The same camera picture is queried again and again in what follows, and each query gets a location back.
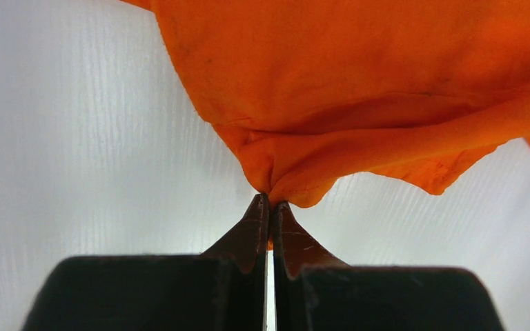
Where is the orange t shirt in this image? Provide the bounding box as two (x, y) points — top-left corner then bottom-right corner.
(136, 1), (530, 208)

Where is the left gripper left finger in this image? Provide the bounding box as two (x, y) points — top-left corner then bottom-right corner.
(23, 194), (269, 330)

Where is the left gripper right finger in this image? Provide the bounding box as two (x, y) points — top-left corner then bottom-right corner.
(271, 202), (503, 330)

